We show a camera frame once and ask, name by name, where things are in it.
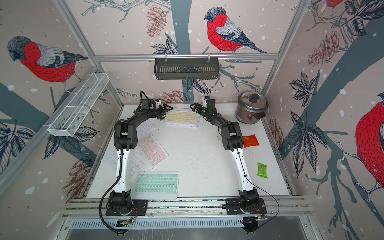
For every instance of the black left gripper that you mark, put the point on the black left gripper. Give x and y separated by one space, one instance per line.
162 114

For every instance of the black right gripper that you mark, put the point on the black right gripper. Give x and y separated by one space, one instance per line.
197 105

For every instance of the yellow keyboard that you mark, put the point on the yellow keyboard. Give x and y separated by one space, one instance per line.
226 118
182 118

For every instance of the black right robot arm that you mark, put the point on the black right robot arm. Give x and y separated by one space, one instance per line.
233 141

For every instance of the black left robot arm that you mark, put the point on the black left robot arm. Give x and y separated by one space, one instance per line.
126 139

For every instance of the white keyboard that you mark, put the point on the white keyboard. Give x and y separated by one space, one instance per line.
145 128
131 164

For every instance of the steel rice cooker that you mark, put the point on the steel rice cooker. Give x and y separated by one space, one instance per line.
251 107

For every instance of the red small packet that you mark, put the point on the red small packet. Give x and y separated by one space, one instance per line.
250 141

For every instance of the green keyboard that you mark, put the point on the green keyboard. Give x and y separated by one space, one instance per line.
156 186

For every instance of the green small packet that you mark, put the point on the green small packet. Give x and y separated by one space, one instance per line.
262 171

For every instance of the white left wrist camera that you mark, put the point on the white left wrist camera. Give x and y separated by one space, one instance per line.
158 103

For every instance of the black hanging wire basket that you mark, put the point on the black hanging wire basket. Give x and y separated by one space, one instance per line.
186 69

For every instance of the white wire mesh basket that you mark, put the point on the white wire mesh basket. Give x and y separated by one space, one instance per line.
81 102

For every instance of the aluminium frame rail base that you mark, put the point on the aluminium frame rail base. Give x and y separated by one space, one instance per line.
282 206

